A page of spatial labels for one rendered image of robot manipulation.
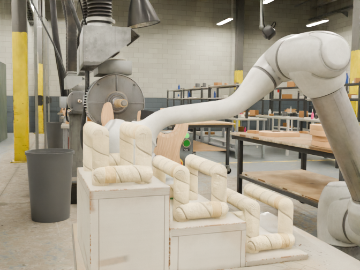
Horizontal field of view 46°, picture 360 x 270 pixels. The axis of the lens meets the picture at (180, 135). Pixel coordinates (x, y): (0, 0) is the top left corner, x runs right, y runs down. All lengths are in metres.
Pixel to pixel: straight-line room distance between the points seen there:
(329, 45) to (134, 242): 0.73
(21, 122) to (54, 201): 4.65
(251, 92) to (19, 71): 7.94
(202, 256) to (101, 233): 0.20
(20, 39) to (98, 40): 7.56
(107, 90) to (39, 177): 2.76
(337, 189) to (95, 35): 1.02
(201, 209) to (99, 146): 0.23
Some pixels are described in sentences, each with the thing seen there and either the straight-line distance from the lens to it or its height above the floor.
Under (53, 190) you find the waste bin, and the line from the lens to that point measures 4.54.
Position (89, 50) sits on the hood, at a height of 1.44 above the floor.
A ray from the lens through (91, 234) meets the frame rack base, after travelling 0.78.
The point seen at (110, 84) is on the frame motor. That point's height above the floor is 1.33.
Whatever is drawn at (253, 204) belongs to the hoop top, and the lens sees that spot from 0.91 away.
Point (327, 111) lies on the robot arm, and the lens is 1.30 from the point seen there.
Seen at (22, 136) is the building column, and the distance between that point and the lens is 9.07.
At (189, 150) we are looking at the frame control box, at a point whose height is 1.04.
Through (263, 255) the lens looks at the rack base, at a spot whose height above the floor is 0.94.
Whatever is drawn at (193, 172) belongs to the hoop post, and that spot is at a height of 1.09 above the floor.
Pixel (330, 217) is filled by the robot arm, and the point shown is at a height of 0.86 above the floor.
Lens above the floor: 1.26
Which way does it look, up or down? 5 degrees down
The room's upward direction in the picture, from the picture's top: 1 degrees clockwise
